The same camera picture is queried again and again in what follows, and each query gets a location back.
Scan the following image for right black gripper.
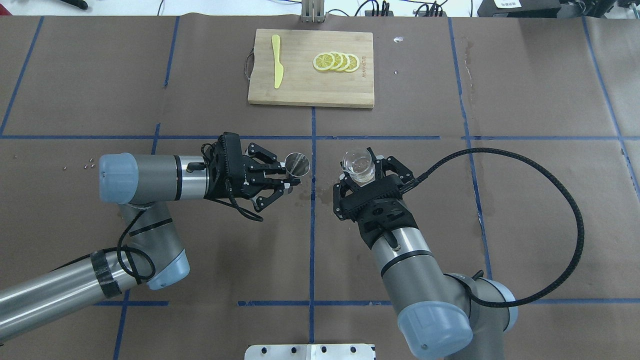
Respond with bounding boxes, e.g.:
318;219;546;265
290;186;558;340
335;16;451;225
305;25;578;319
333;146;418;249

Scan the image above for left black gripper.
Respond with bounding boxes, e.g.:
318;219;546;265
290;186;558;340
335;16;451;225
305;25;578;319
242;142;302;212

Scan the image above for clear glass cup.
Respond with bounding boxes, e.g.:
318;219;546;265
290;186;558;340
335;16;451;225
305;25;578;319
342;148;375;184

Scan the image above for steel measuring jigger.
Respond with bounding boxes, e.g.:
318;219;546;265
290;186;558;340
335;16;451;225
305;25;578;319
284;152;311;180

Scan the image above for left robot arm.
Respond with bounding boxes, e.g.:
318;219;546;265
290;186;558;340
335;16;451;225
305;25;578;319
1;132;310;342

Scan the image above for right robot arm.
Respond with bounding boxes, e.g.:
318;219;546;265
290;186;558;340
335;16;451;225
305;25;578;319
333;148;518;360

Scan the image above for wooden cutting board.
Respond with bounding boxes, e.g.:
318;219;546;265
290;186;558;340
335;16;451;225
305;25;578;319
247;28;375;109

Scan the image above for yellow plastic knife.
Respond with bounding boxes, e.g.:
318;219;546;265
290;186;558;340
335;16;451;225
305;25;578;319
270;34;285;89

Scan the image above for lemon slice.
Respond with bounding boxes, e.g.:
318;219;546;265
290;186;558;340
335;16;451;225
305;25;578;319
312;52;336;72
344;54;361;73
330;51;345;71
336;53;351;72

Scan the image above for black box with label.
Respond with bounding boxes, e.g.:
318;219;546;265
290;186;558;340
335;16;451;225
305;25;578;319
477;0;562;18

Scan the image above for black handheld tool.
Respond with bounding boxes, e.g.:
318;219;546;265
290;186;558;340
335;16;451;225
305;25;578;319
61;0;89;11

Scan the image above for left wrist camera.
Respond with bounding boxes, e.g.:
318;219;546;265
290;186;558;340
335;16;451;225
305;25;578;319
204;132;246;199

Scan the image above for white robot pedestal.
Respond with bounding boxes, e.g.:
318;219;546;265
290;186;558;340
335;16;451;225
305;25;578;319
244;342;377;360

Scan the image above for aluminium frame post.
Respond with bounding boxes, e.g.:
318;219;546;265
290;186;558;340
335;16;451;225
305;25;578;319
300;0;326;24

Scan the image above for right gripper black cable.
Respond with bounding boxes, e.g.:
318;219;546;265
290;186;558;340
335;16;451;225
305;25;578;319
403;147;586;309

